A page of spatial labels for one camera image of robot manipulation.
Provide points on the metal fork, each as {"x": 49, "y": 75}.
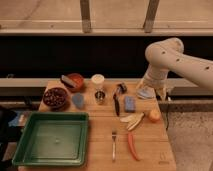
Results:
{"x": 114, "y": 135}

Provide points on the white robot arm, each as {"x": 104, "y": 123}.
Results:
{"x": 167, "y": 55}

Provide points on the blue sponge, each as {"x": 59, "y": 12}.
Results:
{"x": 129, "y": 104}

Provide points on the white lidded jar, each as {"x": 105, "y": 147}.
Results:
{"x": 98, "y": 81}

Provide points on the orange bowl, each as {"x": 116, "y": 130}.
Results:
{"x": 78, "y": 79}

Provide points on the grey sponge block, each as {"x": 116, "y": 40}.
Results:
{"x": 68, "y": 81}

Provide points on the orange carrot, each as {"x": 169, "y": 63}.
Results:
{"x": 131, "y": 146}

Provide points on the green plastic tray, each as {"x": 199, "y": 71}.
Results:
{"x": 53, "y": 139}

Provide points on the dark bowl of grapes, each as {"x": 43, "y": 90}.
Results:
{"x": 55, "y": 98}

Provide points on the orange fruit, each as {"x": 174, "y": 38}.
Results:
{"x": 154, "y": 116}

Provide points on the blue cup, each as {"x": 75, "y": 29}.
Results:
{"x": 78, "y": 100}

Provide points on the small metal cup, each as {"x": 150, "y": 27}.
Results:
{"x": 100, "y": 97}

